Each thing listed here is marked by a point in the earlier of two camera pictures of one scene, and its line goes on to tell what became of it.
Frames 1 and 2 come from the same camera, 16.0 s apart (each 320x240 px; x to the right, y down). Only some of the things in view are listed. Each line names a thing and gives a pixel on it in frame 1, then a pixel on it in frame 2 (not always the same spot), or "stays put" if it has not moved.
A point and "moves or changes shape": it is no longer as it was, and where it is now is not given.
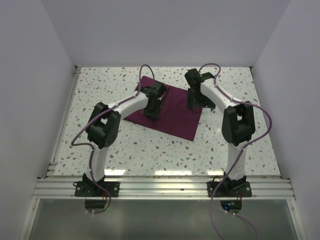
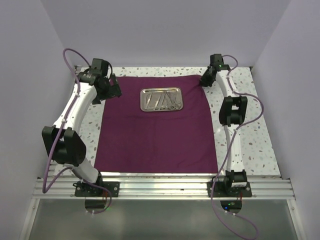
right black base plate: x=239 y=188 stays put
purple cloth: x=177 y=120 moves or changes shape
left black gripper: x=155 y=114 to x=114 y=91
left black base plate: x=86 y=188 stays put
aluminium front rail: x=166 y=188 stays put
